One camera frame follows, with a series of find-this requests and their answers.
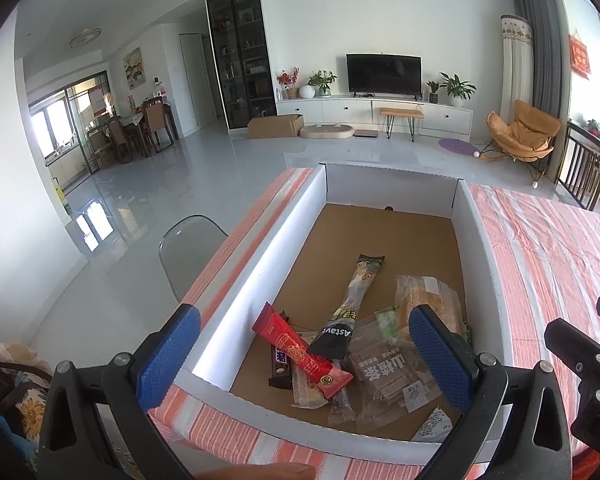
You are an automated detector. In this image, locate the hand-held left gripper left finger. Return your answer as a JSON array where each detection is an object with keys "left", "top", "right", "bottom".
[{"left": 37, "top": 302, "right": 202, "bottom": 480}]

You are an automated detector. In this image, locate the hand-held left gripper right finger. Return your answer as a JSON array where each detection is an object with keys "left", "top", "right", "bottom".
[{"left": 408, "top": 304, "right": 573, "bottom": 480}]

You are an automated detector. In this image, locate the clear packet of brown strips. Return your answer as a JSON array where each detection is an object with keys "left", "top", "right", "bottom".
[{"left": 347, "top": 317, "right": 443, "bottom": 436}]

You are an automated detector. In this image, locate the green snack packet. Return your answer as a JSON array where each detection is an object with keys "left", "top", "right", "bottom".
[{"left": 375, "top": 305, "right": 400, "bottom": 343}]

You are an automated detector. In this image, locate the bread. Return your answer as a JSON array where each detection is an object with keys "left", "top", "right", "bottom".
[{"left": 394, "top": 274, "right": 468, "bottom": 348}]

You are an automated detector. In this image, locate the white blue triangular packet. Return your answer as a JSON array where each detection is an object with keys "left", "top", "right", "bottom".
[{"left": 411, "top": 406, "right": 453, "bottom": 444}]

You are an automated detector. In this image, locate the brown chocolate bar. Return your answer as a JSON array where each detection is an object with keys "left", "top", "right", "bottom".
[{"left": 267, "top": 310, "right": 293, "bottom": 391}]

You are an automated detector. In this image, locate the red snack packet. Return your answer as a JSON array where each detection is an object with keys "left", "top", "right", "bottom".
[{"left": 251, "top": 301, "right": 355, "bottom": 401}]

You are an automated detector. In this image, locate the white cardboard box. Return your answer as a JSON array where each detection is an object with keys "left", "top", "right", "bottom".
[{"left": 172, "top": 162, "right": 518, "bottom": 466}]

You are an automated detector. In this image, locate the beige snack bar packet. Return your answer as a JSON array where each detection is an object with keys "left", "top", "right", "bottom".
[{"left": 291, "top": 332, "right": 331, "bottom": 409}]

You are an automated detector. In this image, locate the person's left hand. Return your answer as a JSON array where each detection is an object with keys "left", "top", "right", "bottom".
[{"left": 195, "top": 461, "right": 317, "bottom": 480}]

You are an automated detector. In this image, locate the striped tablecloth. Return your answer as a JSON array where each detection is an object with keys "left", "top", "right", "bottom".
[{"left": 147, "top": 167, "right": 600, "bottom": 480}]

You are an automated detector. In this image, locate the transparent chair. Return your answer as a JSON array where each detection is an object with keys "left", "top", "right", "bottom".
[{"left": 158, "top": 214, "right": 229, "bottom": 306}]

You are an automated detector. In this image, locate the dark wooden table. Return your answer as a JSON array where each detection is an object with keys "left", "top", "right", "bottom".
[{"left": 554, "top": 119, "right": 600, "bottom": 211}]

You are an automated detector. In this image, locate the floral patterned clothing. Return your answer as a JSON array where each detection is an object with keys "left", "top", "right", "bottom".
[{"left": 0, "top": 314, "right": 56, "bottom": 480}]

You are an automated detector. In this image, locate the orange lounge chair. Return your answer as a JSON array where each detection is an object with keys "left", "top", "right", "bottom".
[{"left": 477, "top": 99, "right": 563, "bottom": 181}]

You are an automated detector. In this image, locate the purple mat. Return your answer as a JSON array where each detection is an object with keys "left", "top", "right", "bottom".
[{"left": 438, "top": 137, "right": 477, "bottom": 153}]

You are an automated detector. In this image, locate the white TV cabinet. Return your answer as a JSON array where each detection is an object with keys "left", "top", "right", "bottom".
[{"left": 275, "top": 95, "right": 473, "bottom": 136}]

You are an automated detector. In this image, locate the wooden stool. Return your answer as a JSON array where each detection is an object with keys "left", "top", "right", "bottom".
[{"left": 379, "top": 107, "right": 425, "bottom": 140}]

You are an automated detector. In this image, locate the balcony sliding door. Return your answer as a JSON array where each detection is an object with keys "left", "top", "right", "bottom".
[{"left": 27, "top": 71, "right": 115, "bottom": 193}]

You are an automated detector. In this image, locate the white pet bed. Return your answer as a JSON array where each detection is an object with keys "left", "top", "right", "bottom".
[{"left": 299, "top": 123, "right": 356, "bottom": 141}]

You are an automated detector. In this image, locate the brown cardboard box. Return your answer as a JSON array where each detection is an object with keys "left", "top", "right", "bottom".
[{"left": 246, "top": 114, "right": 305, "bottom": 139}]

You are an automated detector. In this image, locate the covered standing air conditioner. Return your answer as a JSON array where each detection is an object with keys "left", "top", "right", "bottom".
[{"left": 500, "top": 14, "right": 535, "bottom": 126}]

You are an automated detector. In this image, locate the large potted plant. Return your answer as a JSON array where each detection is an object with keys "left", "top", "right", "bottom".
[{"left": 439, "top": 73, "right": 477, "bottom": 107}]

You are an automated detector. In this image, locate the grey curtain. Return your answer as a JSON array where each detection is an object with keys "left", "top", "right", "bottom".
[{"left": 511, "top": 0, "right": 563, "bottom": 121}]

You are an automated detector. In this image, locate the white door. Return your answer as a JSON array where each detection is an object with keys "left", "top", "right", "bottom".
[{"left": 179, "top": 32, "right": 204, "bottom": 136}]

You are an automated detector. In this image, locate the television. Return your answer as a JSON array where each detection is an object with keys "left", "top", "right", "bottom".
[{"left": 345, "top": 53, "right": 423, "bottom": 98}]

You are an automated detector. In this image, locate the green plant glass vase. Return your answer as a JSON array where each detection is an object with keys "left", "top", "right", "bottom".
[{"left": 307, "top": 70, "right": 338, "bottom": 97}]

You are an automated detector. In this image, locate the red flower vase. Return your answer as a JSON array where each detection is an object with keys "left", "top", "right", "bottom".
[{"left": 276, "top": 66, "right": 301, "bottom": 99}]

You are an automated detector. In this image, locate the black display cabinet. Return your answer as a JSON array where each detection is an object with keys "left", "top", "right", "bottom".
[{"left": 205, "top": 0, "right": 277, "bottom": 131}]

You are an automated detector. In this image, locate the wall painting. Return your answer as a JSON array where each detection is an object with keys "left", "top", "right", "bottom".
[{"left": 123, "top": 47, "right": 143, "bottom": 77}]

